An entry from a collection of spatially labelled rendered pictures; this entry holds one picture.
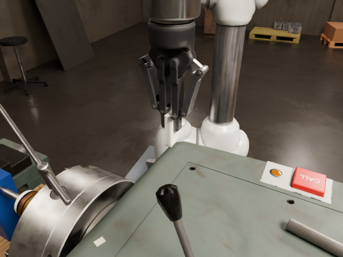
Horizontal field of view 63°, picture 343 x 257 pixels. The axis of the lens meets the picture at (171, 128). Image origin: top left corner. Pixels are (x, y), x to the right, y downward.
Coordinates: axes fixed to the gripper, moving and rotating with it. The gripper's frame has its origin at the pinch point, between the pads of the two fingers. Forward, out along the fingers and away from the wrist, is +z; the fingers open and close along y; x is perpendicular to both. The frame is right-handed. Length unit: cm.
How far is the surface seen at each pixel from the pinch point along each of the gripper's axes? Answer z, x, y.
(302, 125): 136, -272, -25
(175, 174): 11.3, 0.0, -1.1
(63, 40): 92, -290, 362
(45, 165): 4.9, 16.1, 18.3
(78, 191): 13.1, 12.6, 15.2
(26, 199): 25.2, 12.9, 35.9
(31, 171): 46, -9, 70
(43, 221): 15.5, 20.3, 17.7
